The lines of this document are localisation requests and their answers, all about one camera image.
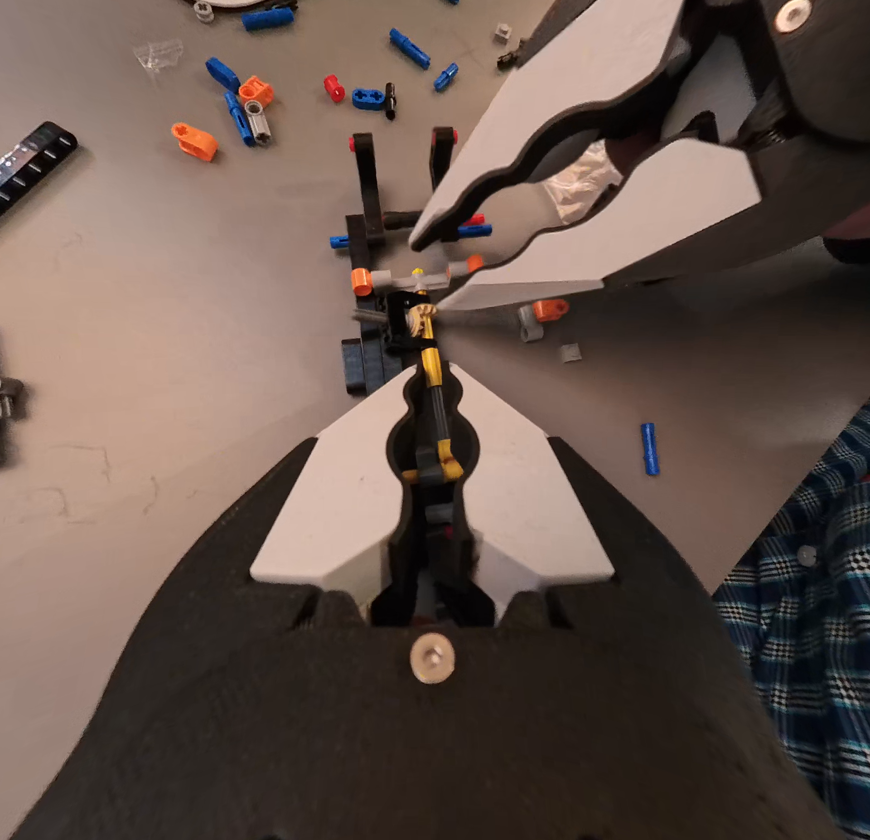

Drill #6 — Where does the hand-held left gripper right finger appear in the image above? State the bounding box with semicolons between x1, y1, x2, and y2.
442;362;616;623

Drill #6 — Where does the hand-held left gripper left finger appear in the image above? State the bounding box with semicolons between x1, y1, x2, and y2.
250;363;428;623

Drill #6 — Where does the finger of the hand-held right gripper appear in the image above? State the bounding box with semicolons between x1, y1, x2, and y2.
408;0;694;252
434;136;762;312

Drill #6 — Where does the clear plastic bag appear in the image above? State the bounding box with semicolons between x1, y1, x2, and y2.
540;140;623;225

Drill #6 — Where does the black yellow lego assembly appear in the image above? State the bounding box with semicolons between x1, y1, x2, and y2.
329;126;492;617

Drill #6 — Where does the grey lego beam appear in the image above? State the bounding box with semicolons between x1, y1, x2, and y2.
0;337;29;467

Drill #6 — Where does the long black lego beam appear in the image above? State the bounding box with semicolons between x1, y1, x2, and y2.
0;121;79;218

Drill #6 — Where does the blue plaid shirt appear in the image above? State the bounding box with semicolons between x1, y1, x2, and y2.
710;405;870;840

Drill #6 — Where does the clear plastic scrap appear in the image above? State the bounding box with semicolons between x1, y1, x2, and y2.
134;39;184;73

